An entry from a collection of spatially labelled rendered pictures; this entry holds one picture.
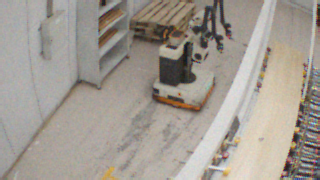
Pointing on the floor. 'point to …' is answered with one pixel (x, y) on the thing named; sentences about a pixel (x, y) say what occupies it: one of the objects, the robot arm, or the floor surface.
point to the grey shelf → (87, 36)
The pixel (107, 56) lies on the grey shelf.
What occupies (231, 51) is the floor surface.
